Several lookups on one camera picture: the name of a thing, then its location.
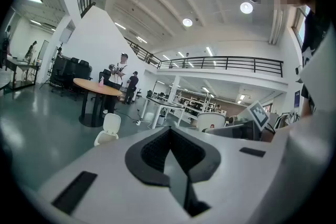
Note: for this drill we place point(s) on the black office chair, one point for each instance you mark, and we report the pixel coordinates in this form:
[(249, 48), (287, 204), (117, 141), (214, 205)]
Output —
[(84, 70), (59, 70)]

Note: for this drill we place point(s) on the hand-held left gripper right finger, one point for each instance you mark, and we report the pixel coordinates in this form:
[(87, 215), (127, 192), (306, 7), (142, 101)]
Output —
[(236, 178)]

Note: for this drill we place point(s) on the white storage shelving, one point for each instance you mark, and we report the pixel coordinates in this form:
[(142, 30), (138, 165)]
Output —
[(194, 102)]

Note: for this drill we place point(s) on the black metal railing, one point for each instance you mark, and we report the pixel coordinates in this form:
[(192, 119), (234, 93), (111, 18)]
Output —
[(210, 57)]

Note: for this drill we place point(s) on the pink bottle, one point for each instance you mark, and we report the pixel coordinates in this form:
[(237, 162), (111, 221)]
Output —
[(101, 83)]

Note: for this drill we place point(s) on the blue wall poster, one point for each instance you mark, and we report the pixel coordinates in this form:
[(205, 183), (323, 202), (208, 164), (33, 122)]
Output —
[(297, 98)]

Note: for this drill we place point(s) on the black frame desk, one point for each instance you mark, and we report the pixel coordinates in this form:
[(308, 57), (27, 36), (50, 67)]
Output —
[(15, 61)]

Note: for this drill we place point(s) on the white frame desk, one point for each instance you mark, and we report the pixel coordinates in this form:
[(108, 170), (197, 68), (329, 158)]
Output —
[(162, 103)]

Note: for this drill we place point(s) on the round wooden pedestal table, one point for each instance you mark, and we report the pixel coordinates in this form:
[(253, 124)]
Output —
[(97, 86)]

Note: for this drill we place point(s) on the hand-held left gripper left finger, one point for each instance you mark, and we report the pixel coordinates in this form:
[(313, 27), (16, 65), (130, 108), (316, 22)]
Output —
[(126, 199)]

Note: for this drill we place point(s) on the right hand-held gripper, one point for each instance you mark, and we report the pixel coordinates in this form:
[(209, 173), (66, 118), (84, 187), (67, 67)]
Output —
[(258, 115)]

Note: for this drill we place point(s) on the cream trash bin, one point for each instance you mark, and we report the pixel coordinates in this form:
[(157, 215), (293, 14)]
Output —
[(111, 123)]

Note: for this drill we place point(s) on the white photo light panel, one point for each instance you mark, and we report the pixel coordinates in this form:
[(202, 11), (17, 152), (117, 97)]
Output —
[(65, 34)]

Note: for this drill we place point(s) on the round ceiling light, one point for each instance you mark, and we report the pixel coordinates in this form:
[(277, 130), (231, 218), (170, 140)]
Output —
[(187, 22), (246, 8)]

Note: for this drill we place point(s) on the white board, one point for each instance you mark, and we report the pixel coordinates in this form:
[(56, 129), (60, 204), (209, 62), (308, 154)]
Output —
[(43, 48)]

